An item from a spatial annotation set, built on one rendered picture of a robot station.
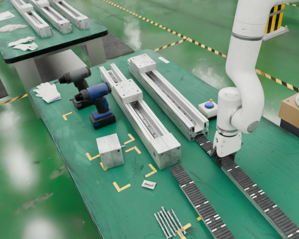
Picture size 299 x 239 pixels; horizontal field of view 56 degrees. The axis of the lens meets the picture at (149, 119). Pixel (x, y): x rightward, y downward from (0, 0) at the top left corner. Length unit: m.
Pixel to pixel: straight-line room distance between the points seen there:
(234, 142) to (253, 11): 0.47
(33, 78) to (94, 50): 0.61
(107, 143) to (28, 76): 1.64
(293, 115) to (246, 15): 0.70
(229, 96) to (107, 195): 0.59
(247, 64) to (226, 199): 0.49
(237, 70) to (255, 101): 0.11
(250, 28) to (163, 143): 0.56
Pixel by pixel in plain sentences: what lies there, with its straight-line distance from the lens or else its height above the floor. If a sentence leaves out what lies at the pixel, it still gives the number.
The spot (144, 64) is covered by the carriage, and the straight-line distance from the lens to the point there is 1.69.
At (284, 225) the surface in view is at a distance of 1.04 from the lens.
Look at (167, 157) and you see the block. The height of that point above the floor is 0.83.
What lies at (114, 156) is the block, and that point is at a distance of 1.19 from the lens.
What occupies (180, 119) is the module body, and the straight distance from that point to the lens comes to 1.31.
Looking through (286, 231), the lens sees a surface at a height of 0.81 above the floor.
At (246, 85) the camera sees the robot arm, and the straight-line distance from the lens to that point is 0.90.
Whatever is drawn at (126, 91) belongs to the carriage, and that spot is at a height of 0.90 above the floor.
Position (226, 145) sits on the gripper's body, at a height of 0.93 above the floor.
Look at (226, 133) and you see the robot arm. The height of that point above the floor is 0.99.
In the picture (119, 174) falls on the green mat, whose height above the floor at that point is 0.78.
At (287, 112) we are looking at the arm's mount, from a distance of 1.45.
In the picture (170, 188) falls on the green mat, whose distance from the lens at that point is 1.12.
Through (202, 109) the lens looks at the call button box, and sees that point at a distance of 1.40.
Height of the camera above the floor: 1.66
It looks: 38 degrees down
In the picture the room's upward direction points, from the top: 7 degrees counter-clockwise
